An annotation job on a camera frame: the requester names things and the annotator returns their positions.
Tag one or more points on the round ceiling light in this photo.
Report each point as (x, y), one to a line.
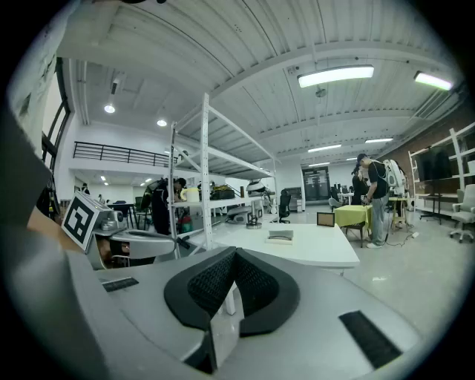
(162, 122)
(109, 108)

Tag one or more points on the black flat screen television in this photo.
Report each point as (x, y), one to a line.
(432, 165)

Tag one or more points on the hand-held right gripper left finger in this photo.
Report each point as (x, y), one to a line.
(174, 302)

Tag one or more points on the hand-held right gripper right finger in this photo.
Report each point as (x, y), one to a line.
(297, 345)

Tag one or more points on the white office chair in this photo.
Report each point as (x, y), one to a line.
(465, 208)

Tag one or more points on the black balcony railing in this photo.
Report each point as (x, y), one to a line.
(111, 148)

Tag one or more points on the grey white device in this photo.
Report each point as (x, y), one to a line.
(239, 214)

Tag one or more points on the black glass double door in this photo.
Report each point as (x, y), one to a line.
(315, 185)

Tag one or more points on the ceiling security camera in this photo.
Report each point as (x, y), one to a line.
(293, 69)

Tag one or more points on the person's left forearm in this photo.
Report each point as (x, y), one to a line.
(48, 232)

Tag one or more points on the person's left hand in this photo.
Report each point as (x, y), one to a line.
(103, 252)

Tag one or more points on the white rounded machine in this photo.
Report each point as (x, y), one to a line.
(393, 176)

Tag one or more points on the yellow-green cloth table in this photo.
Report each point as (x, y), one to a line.
(352, 215)

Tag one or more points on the black framed cork board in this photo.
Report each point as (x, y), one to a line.
(326, 219)

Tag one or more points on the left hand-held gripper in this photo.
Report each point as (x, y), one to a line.
(79, 222)

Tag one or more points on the black eyeglasses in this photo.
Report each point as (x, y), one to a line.
(280, 239)

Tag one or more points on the red green container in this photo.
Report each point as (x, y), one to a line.
(185, 226)

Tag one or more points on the black office chair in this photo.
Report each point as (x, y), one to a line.
(284, 202)

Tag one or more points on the long ceiling light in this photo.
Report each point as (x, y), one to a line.
(334, 76)
(378, 140)
(433, 80)
(324, 148)

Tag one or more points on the black yellow bag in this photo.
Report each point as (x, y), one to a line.
(222, 194)

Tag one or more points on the light wooden shelf unit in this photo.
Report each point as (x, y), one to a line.
(455, 156)

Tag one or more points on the white metal shelf rack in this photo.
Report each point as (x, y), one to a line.
(205, 167)

